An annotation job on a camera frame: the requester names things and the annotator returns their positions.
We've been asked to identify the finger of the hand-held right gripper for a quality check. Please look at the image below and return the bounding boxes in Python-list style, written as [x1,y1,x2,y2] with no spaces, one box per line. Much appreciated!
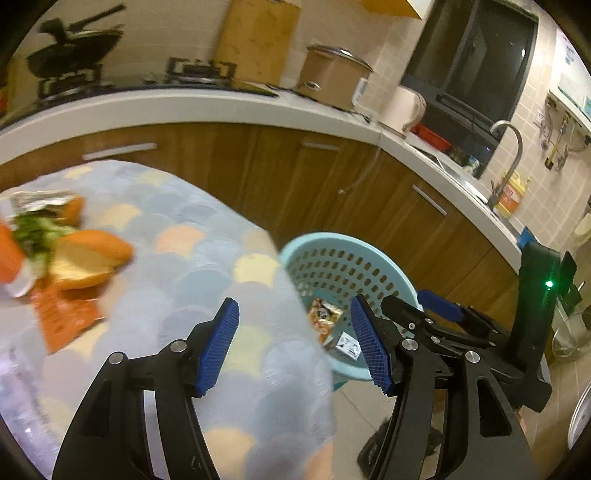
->
[418,290,511,354]
[381,295,509,370]

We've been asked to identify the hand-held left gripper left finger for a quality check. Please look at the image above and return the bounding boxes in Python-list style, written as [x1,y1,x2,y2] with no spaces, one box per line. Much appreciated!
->
[52,298,241,480]

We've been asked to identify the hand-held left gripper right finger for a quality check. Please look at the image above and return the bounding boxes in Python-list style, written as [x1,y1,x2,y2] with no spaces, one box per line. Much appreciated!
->
[350,295,539,480]

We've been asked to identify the light blue perforated plastic basket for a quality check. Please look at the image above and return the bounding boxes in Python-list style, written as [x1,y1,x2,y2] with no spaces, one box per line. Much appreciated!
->
[279,233,423,381]

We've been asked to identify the orange packet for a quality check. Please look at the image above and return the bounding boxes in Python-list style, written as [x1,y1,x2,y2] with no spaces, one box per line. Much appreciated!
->
[30,277,105,354]

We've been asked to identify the golden bread bun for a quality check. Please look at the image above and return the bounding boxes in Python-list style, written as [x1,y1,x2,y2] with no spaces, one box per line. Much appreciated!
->
[48,230,134,291]

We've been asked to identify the small orange bread piece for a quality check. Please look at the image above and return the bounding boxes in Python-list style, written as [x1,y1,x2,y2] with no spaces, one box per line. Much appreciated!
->
[58,196,86,227]

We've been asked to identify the green leafy vegetable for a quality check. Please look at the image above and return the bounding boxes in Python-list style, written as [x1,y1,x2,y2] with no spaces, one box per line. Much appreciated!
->
[11,215,70,259]

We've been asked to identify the orange plastic bottle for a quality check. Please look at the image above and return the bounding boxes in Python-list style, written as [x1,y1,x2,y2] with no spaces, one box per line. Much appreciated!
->
[0,222,38,296]

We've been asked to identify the silver foil wrapper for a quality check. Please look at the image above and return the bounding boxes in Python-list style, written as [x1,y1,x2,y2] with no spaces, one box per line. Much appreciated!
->
[9,190,75,215]

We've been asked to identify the small white printed box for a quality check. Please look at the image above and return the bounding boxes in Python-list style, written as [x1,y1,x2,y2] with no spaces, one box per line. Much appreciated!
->
[333,332,361,361]

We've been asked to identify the steel bowl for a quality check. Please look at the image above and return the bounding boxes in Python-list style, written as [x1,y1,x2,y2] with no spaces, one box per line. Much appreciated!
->
[551,314,591,360]

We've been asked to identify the printed snack wrapper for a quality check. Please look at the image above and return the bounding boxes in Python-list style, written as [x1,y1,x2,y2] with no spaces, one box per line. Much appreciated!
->
[307,298,343,344]

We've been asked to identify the white round lid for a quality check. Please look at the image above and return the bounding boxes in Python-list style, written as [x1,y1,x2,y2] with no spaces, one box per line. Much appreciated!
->
[566,383,591,457]

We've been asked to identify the yellow dish soap bottle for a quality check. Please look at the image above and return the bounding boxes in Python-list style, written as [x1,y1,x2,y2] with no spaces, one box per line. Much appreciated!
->
[496,172,532,219]

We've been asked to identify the steel sink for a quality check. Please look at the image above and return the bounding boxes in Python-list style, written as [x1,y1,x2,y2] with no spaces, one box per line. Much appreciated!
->
[406,138,490,204]

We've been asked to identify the red plastic tray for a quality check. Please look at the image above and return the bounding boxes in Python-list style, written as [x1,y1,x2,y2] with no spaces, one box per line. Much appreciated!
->
[411,122,453,151]

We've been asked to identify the wooden kitchen base cabinet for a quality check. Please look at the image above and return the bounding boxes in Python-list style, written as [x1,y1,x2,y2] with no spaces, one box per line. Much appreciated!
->
[0,122,522,324]

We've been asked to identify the curved metal faucet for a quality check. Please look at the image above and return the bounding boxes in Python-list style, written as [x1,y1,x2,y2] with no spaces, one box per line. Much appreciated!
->
[488,121,525,208]

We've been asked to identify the metal pipes with valves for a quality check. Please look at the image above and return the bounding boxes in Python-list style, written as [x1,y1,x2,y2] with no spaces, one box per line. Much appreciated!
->
[538,99,591,171]

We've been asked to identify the cream electric kettle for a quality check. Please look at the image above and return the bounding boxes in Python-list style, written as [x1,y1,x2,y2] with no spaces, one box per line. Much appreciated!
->
[379,85,428,137]

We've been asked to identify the white kitchen countertop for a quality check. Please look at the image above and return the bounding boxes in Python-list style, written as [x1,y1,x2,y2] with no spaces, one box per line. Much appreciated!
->
[0,85,525,273]

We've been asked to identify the dark kitchen window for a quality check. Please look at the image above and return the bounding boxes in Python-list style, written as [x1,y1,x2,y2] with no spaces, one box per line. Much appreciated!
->
[402,0,539,181]

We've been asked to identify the brown rice cooker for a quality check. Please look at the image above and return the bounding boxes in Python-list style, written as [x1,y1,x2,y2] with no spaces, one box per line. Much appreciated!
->
[295,44,374,112]

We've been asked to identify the white water heater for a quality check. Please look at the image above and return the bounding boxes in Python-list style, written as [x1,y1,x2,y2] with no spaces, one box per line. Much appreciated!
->
[547,30,591,139]

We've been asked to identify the black glass gas stove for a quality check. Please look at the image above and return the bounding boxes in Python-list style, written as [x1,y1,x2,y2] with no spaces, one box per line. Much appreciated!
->
[37,58,282,100]

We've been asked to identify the bamboo cutting board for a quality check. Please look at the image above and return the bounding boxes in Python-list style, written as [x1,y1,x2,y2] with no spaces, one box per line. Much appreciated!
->
[217,0,301,88]

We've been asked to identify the black wok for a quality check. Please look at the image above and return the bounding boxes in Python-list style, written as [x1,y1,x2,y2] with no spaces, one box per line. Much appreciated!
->
[25,4,125,79]

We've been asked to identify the hanging white cable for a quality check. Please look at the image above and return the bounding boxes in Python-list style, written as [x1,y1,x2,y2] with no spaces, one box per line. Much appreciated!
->
[339,134,384,195]

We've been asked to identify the white and yellow wall cabinet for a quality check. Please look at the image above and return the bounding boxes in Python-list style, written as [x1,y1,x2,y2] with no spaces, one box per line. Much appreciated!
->
[360,0,435,21]

